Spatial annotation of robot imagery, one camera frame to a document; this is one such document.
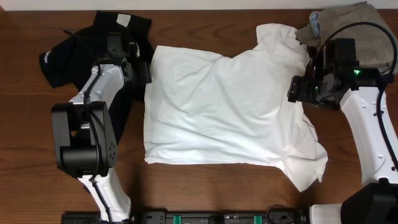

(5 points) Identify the black t-shirt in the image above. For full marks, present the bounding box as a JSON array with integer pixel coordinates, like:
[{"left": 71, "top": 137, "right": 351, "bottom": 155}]
[{"left": 39, "top": 11, "right": 154, "bottom": 141}]

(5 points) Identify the white t-shirt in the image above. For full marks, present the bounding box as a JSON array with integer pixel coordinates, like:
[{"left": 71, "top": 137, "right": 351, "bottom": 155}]
[{"left": 144, "top": 24, "right": 328, "bottom": 191}]

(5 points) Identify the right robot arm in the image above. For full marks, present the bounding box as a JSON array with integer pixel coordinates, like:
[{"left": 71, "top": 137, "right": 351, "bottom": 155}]
[{"left": 287, "top": 66, "right": 397, "bottom": 223}]

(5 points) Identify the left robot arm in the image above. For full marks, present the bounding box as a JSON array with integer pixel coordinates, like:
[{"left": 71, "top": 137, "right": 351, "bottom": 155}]
[{"left": 44, "top": 34, "right": 154, "bottom": 223}]

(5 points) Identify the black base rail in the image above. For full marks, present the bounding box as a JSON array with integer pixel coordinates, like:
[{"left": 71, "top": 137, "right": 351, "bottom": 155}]
[{"left": 60, "top": 210, "right": 308, "bottom": 224}]

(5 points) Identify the light blue garment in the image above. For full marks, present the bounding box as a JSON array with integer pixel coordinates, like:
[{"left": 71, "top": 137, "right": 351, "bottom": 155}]
[{"left": 309, "top": 11, "right": 320, "bottom": 38}]

